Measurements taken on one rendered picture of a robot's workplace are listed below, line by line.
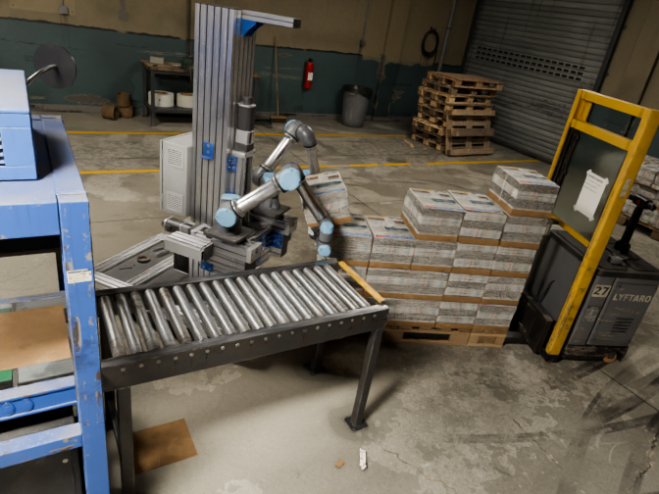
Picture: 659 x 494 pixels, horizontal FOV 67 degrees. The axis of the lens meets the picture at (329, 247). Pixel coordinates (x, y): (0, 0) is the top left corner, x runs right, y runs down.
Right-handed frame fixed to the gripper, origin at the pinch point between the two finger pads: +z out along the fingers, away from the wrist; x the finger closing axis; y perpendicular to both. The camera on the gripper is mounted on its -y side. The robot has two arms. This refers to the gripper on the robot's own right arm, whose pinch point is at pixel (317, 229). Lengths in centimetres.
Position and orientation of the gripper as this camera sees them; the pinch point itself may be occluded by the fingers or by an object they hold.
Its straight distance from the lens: 318.3
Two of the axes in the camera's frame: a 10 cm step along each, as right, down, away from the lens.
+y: -1.5, -8.7, -4.8
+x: -9.8, 2.1, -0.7
